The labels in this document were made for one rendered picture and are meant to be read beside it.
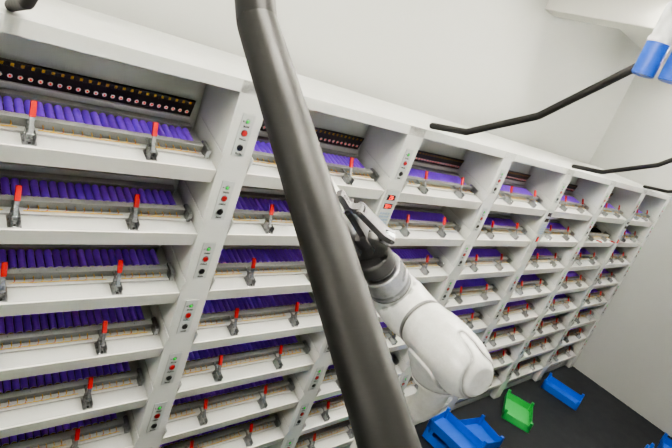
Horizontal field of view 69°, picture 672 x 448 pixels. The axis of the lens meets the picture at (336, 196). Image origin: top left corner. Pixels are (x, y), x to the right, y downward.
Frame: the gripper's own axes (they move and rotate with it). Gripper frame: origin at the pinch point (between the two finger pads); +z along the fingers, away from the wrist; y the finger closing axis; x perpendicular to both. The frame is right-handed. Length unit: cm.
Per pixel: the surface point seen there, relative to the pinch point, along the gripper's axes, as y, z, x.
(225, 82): -37, 6, -45
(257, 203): -59, -40, -51
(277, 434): -98, -139, -13
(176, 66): -41, 17, -38
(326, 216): 25, 34, 41
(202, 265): -66, -35, -22
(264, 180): -45, -26, -44
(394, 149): -19, -56, -84
